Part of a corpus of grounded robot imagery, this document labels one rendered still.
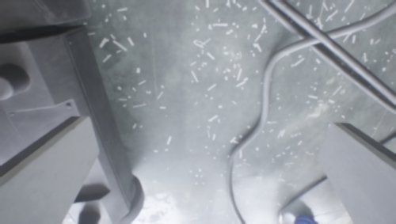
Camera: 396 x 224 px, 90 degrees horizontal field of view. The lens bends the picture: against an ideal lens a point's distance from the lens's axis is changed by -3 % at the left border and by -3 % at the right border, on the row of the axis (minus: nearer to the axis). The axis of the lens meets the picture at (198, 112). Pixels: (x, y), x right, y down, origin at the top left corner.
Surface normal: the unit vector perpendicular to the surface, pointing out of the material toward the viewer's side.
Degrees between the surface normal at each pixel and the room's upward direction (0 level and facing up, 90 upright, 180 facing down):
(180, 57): 0
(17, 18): 18
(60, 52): 45
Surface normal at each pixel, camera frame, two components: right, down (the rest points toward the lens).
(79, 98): 0.80, 0.25
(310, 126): 0.15, 0.49
